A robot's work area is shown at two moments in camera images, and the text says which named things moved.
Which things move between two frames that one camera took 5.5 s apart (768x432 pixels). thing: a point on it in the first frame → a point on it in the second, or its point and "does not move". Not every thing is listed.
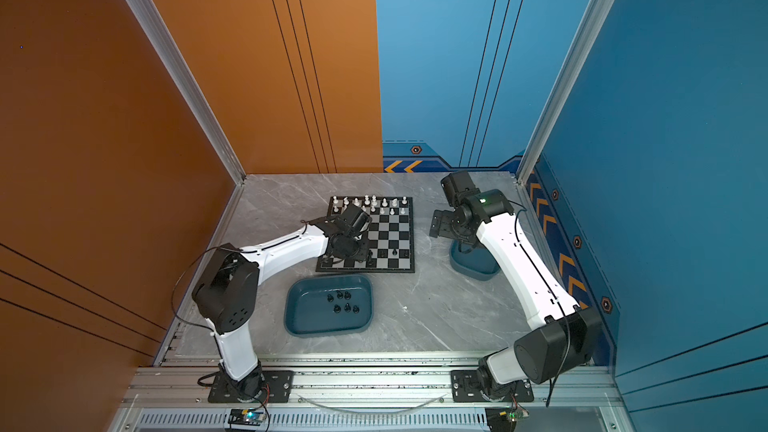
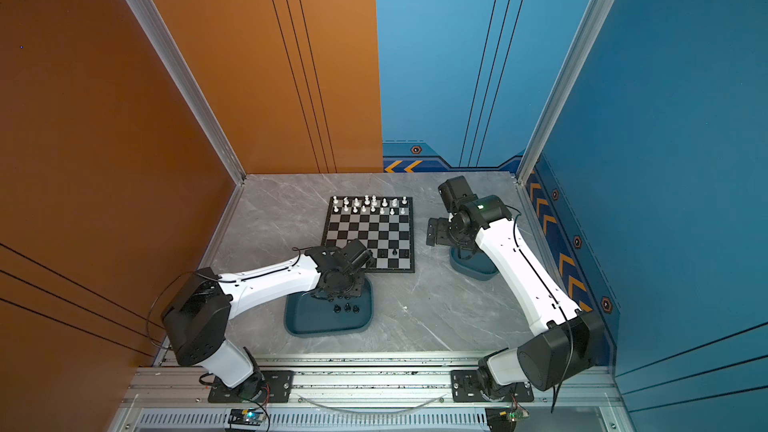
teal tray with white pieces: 477,263 does not move
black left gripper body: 357,249 → 353,285
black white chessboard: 391,234 does not move
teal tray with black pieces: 322,305 does not move
